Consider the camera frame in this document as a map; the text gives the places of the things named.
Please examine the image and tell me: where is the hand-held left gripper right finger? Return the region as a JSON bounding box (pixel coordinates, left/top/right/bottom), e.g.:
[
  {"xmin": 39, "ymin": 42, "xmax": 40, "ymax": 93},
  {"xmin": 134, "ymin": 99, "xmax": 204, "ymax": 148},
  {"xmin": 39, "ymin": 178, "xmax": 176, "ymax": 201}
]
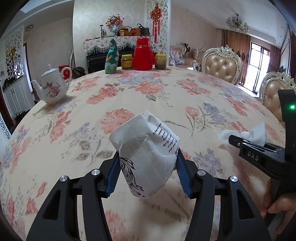
[{"xmin": 174, "ymin": 148, "xmax": 271, "ymax": 241}]

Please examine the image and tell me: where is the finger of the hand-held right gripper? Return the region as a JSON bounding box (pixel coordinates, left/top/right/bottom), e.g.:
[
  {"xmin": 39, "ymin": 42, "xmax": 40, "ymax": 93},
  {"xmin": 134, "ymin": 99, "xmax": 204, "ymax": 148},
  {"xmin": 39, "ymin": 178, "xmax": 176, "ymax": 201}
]
[
  {"xmin": 264, "ymin": 142, "xmax": 286, "ymax": 153},
  {"xmin": 228, "ymin": 135, "xmax": 264, "ymax": 151}
]

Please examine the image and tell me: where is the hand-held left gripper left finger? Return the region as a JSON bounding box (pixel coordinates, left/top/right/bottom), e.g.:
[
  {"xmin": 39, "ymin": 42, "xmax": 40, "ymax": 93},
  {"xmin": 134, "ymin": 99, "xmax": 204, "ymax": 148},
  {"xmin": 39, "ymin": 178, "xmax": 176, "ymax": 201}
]
[{"xmin": 26, "ymin": 151, "xmax": 122, "ymax": 241}]

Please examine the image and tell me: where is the white tissue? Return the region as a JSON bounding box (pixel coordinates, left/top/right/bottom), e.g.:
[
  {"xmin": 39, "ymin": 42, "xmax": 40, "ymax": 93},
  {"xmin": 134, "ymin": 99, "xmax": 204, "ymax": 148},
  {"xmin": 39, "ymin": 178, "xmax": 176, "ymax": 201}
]
[{"xmin": 218, "ymin": 122, "xmax": 266, "ymax": 146}]

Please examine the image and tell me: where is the white printed paper bag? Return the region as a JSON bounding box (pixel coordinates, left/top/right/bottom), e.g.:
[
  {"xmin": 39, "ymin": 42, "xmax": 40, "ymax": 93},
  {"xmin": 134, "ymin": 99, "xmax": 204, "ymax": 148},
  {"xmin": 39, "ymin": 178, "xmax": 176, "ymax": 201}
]
[{"xmin": 109, "ymin": 110, "xmax": 180, "ymax": 198}]

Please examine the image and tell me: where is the person's right hand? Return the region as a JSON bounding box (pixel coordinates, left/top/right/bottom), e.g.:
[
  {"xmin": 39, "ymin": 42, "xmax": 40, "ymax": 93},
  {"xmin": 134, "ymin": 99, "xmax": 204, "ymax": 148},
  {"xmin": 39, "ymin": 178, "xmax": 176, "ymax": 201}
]
[{"xmin": 264, "ymin": 179, "xmax": 296, "ymax": 215}]

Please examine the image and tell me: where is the tufted beige ornate chair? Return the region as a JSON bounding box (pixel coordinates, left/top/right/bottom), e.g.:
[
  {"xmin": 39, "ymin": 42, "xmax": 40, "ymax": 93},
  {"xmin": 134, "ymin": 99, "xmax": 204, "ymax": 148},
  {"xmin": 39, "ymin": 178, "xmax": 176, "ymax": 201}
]
[
  {"xmin": 202, "ymin": 45, "xmax": 243, "ymax": 85},
  {"xmin": 258, "ymin": 72, "xmax": 296, "ymax": 123}
]

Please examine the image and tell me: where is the window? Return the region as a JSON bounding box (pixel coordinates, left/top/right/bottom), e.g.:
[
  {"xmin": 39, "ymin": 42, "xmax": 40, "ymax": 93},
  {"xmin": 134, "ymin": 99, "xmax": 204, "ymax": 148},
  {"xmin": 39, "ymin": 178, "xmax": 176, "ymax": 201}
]
[{"xmin": 246, "ymin": 42, "xmax": 271, "ymax": 93}]

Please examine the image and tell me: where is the brown patterned curtain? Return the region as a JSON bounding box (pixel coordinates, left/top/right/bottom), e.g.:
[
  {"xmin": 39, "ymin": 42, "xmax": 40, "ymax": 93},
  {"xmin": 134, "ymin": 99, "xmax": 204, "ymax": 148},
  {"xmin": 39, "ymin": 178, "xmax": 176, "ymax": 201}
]
[{"xmin": 221, "ymin": 29, "xmax": 251, "ymax": 61}]

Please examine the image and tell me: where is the white ornate sofa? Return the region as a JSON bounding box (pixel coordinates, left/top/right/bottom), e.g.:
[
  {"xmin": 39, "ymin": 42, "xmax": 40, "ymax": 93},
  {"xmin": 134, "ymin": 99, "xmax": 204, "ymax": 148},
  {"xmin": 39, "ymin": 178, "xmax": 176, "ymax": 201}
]
[{"xmin": 170, "ymin": 45, "xmax": 206, "ymax": 67}]

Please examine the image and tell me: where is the white floral teapot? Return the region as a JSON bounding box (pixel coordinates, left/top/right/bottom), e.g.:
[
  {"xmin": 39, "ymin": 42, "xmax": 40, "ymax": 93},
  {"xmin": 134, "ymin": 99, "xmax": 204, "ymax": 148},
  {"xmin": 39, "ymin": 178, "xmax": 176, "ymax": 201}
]
[{"xmin": 31, "ymin": 64, "xmax": 73, "ymax": 105}]

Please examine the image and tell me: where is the yellow-lidded dark jar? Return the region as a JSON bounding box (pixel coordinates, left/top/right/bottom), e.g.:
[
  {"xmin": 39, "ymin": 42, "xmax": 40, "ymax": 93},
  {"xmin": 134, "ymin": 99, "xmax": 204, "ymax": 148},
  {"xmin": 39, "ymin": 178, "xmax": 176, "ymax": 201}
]
[{"xmin": 155, "ymin": 54, "xmax": 167, "ymax": 70}]

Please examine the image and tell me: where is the black piano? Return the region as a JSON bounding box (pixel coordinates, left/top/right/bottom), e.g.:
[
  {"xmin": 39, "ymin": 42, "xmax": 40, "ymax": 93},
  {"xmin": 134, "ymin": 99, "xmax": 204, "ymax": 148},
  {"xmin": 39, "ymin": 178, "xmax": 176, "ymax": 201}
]
[{"xmin": 86, "ymin": 47, "xmax": 137, "ymax": 75}]

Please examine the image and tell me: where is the yellow-lidded orange jar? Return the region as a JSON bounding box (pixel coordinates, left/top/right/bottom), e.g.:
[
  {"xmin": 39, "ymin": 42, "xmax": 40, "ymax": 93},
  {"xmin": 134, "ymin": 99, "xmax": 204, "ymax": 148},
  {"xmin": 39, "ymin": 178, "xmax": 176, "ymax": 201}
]
[{"xmin": 121, "ymin": 54, "xmax": 134, "ymax": 70}]

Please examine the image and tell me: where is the red box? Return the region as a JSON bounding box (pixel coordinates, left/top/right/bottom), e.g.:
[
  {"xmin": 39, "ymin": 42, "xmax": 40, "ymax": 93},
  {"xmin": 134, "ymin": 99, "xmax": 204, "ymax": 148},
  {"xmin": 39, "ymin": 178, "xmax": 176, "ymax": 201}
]
[{"xmin": 59, "ymin": 65, "xmax": 72, "ymax": 79}]

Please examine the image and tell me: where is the chandelier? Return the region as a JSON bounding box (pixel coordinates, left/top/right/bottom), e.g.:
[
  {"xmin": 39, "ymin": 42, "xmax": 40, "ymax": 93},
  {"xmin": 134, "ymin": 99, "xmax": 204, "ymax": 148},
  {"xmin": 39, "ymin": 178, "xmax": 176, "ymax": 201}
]
[{"xmin": 226, "ymin": 14, "xmax": 249, "ymax": 33}]

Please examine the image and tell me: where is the green patterned bottle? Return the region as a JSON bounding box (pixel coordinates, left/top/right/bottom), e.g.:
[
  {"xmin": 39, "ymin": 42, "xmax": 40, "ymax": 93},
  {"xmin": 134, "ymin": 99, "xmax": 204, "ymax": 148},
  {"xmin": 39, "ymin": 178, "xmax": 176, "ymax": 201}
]
[{"xmin": 105, "ymin": 39, "xmax": 119, "ymax": 75}]

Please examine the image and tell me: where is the white carved lattice panel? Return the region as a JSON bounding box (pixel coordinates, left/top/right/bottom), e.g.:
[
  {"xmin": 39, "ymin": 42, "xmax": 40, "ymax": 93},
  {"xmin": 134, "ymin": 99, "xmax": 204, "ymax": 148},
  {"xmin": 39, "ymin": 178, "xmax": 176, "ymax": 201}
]
[{"xmin": 0, "ymin": 116, "xmax": 12, "ymax": 139}]

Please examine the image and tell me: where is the red thermos jug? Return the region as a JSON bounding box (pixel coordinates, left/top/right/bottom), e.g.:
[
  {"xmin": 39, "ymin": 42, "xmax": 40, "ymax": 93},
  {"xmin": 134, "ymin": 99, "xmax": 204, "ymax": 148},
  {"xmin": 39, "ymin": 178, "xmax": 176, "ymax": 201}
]
[{"xmin": 133, "ymin": 37, "xmax": 156, "ymax": 71}]

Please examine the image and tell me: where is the white low cabinet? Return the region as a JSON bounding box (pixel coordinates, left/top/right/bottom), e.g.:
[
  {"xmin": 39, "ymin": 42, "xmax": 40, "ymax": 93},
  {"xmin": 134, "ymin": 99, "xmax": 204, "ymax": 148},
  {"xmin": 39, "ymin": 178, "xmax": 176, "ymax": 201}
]
[{"xmin": 2, "ymin": 77, "xmax": 35, "ymax": 116}]

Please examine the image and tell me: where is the fringed lace cloth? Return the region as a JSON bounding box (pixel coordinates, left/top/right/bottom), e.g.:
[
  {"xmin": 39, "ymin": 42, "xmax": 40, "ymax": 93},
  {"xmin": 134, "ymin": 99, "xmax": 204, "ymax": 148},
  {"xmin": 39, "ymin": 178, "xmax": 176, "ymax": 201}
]
[{"xmin": 83, "ymin": 36, "xmax": 151, "ymax": 55}]

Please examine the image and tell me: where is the white lattice pillar screen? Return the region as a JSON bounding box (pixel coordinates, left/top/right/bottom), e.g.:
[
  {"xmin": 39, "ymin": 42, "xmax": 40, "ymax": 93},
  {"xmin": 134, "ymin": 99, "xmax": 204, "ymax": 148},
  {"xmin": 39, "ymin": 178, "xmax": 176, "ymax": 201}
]
[{"xmin": 144, "ymin": 0, "xmax": 171, "ymax": 54}]

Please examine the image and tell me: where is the red knot hanging ornament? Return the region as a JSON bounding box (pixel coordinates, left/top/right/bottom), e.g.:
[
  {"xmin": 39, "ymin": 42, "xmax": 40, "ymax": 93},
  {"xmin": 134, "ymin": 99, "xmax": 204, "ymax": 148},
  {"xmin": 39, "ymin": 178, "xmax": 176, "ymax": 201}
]
[{"xmin": 150, "ymin": 3, "xmax": 163, "ymax": 42}]

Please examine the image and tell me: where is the black handbag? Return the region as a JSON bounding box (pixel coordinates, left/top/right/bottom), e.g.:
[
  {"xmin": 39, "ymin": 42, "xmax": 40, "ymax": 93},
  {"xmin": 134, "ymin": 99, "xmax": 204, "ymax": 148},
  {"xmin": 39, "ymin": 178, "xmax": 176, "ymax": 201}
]
[{"xmin": 137, "ymin": 23, "xmax": 150, "ymax": 36}]

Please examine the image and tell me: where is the vase of pink flowers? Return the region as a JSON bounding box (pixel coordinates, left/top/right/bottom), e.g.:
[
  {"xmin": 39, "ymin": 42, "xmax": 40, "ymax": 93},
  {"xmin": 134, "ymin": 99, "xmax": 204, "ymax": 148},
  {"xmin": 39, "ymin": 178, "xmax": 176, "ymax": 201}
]
[{"xmin": 106, "ymin": 15, "xmax": 124, "ymax": 37}]

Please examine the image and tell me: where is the white lattice wall screen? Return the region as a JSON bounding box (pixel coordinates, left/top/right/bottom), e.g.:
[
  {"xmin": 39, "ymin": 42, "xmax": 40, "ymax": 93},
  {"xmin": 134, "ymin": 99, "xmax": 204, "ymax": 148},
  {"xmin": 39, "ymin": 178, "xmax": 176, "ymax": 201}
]
[{"xmin": 3, "ymin": 25, "xmax": 25, "ymax": 79}]

